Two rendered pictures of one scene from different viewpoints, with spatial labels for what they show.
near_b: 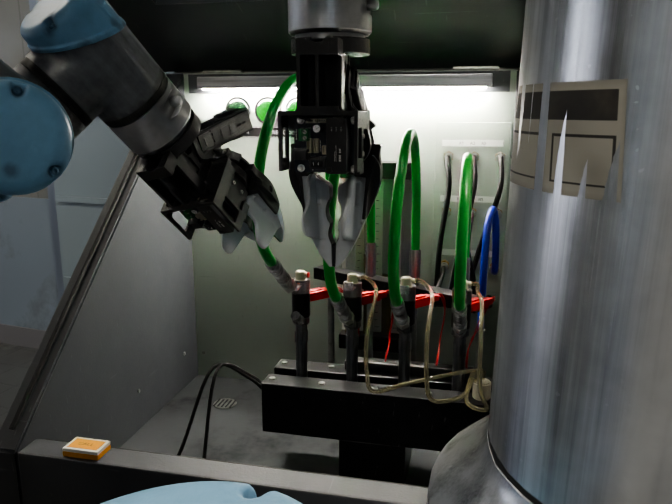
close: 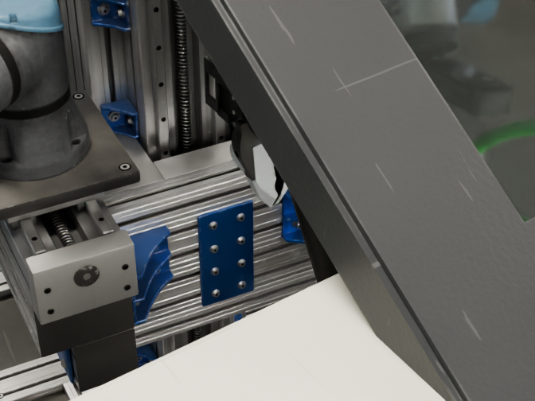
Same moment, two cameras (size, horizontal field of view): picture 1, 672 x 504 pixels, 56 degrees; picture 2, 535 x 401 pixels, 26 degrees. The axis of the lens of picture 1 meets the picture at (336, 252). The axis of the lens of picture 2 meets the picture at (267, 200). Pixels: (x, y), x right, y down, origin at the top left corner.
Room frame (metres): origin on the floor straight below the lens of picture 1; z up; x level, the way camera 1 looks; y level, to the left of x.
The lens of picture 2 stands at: (1.23, -0.67, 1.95)
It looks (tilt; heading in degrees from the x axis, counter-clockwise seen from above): 38 degrees down; 133
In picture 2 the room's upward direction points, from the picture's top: straight up
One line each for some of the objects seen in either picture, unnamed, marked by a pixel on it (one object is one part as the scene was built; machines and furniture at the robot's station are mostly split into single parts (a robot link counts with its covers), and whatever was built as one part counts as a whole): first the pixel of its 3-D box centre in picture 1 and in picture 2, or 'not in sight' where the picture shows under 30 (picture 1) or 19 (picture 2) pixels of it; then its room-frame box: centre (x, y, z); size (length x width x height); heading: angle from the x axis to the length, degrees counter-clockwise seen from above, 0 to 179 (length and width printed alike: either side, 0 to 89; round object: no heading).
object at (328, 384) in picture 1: (377, 424); not in sight; (0.91, -0.06, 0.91); 0.34 x 0.10 x 0.15; 77
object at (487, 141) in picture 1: (469, 210); not in sight; (1.14, -0.24, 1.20); 0.13 x 0.03 x 0.31; 77
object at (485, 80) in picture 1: (338, 82); not in sight; (1.19, 0.00, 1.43); 0.54 x 0.03 x 0.02; 77
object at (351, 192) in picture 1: (346, 223); (249, 163); (0.60, -0.01, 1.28); 0.06 x 0.03 x 0.09; 167
